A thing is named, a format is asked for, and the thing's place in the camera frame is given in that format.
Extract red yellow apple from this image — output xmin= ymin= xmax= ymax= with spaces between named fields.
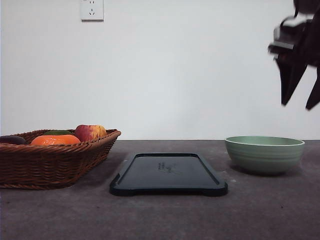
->
xmin=75 ymin=124 xmax=107 ymax=142

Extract dark teal rectangular tray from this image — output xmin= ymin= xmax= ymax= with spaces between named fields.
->
xmin=109 ymin=152 xmax=228 ymax=197

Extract green fruit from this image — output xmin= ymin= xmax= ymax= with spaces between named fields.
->
xmin=43 ymin=130 xmax=72 ymax=135

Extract orange tangerine fruit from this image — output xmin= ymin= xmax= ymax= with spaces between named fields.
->
xmin=31 ymin=134 xmax=81 ymax=146

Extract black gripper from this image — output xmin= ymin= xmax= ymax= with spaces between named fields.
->
xmin=268 ymin=0 xmax=320 ymax=108

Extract white wall power socket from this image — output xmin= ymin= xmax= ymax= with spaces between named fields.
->
xmin=80 ymin=0 xmax=105 ymax=24

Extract light green ribbed bowl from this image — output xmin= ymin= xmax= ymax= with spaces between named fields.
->
xmin=224 ymin=136 xmax=305 ymax=176

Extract brown wicker basket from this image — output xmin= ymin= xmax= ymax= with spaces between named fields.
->
xmin=0 ymin=124 xmax=121 ymax=190

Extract dark purple eggplant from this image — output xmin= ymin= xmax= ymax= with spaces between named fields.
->
xmin=0 ymin=135 xmax=26 ymax=145

